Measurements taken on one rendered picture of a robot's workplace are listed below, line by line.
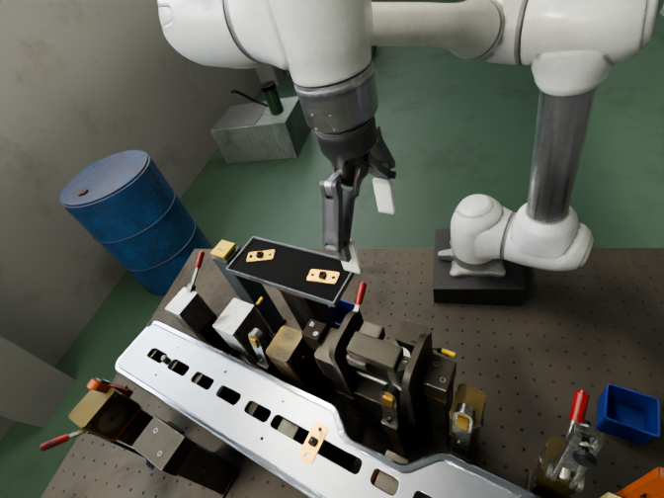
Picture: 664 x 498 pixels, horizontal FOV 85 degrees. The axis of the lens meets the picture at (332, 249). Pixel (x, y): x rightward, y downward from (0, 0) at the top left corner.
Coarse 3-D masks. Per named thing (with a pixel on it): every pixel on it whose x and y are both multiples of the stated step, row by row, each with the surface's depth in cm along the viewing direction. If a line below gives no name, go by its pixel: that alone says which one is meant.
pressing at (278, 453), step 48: (144, 336) 117; (144, 384) 104; (192, 384) 100; (240, 384) 97; (288, 384) 93; (240, 432) 88; (336, 432) 83; (288, 480) 79; (336, 480) 76; (432, 480) 72; (480, 480) 70
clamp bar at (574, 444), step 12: (576, 432) 54; (588, 432) 54; (600, 432) 54; (564, 444) 59; (576, 444) 56; (588, 444) 53; (600, 444) 52; (564, 456) 58; (576, 456) 53; (588, 456) 51; (576, 468) 60; (552, 480) 64; (576, 480) 60
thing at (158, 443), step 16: (144, 432) 91; (160, 432) 90; (176, 432) 89; (144, 448) 88; (160, 448) 87; (176, 448) 86; (192, 448) 90; (160, 464) 84; (176, 464) 87; (192, 464) 92; (208, 464) 98; (224, 464) 104; (192, 480) 93; (208, 480) 99; (224, 480) 105; (224, 496) 106
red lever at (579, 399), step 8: (576, 392) 64; (584, 392) 63; (576, 400) 63; (584, 400) 63; (576, 408) 63; (584, 408) 63; (576, 416) 63; (584, 416) 63; (568, 432) 64; (560, 472) 63; (568, 472) 62; (568, 480) 62
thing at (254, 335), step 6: (252, 330) 95; (258, 330) 94; (252, 336) 94; (258, 336) 94; (264, 336) 95; (252, 342) 95; (258, 342) 94; (264, 342) 96; (258, 348) 97; (264, 348) 96; (258, 354) 99; (264, 354) 97; (258, 360) 101; (264, 360) 99; (270, 360) 100
